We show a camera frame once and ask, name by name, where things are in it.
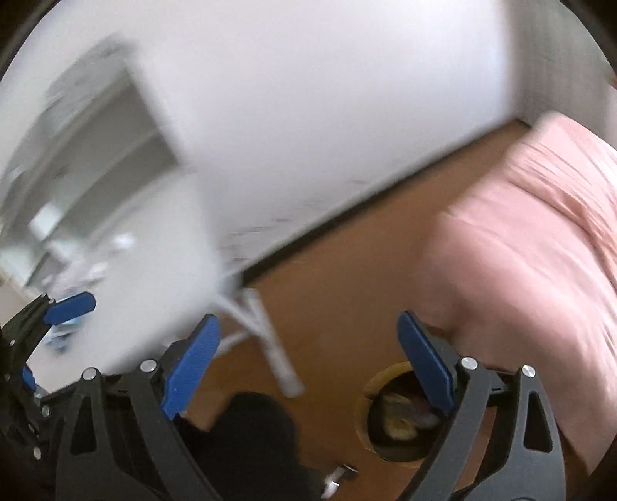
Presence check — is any yellow crumpled wrapper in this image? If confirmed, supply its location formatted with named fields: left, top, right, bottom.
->
left=381, top=392, right=442, bottom=439

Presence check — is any round yellow-rimmed waste bin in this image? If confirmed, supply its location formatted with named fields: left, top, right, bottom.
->
left=354, top=361, right=497, bottom=470

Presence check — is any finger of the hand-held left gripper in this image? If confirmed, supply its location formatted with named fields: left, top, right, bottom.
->
left=0, top=291, right=97, bottom=374
left=10, top=363, right=44, bottom=403

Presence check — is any pink bed blanket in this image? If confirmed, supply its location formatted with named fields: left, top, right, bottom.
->
left=415, top=113, right=617, bottom=477

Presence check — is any small white black object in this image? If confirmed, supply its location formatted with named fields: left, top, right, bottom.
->
left=323, top=462, right=360, bottom=499

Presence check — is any dark cloth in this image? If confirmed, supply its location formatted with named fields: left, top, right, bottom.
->
left=178, top=391, right=321, bottom=501

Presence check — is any blue white wrapper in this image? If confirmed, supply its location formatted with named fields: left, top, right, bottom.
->
left=43, top=313, right=90, bottom=352

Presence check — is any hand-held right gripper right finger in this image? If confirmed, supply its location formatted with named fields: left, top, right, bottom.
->
left=396, top=311, right=567, bottom=501

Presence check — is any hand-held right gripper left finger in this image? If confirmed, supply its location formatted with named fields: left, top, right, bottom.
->
left=55, top=313, right=227, bottom=501

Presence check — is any white desk shelf unit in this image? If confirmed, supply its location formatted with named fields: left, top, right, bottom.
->
left=0, top=43, right=186, bottom=290

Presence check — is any white desk leg frame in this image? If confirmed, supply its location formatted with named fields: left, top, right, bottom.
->
left=212, top=286, right=304, bottom=398

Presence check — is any grey curtain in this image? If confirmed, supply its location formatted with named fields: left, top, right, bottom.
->
left=511, top=0, right=617, bottom=131

